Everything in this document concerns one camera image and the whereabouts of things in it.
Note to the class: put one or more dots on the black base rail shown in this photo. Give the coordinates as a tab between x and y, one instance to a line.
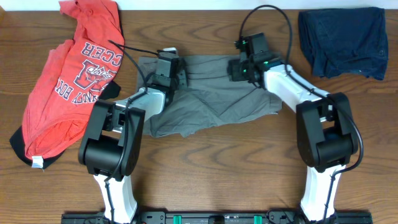
272	217

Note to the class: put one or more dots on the black garment under t-shirt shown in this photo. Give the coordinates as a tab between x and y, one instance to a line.
111	91

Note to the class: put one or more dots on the red printed t-shirt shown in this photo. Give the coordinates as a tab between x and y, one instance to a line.
73	77

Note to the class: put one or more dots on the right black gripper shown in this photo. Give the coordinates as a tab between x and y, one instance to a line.
236	69

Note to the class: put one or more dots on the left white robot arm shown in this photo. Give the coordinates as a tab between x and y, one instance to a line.
112	141

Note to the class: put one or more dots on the grey shorts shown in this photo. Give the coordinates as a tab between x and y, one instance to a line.
210	100

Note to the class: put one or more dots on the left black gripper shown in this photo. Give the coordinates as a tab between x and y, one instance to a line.
182	80

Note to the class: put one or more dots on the folded navy garment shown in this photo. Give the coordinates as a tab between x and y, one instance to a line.
337	41

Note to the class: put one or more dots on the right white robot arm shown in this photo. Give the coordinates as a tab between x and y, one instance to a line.
328	140

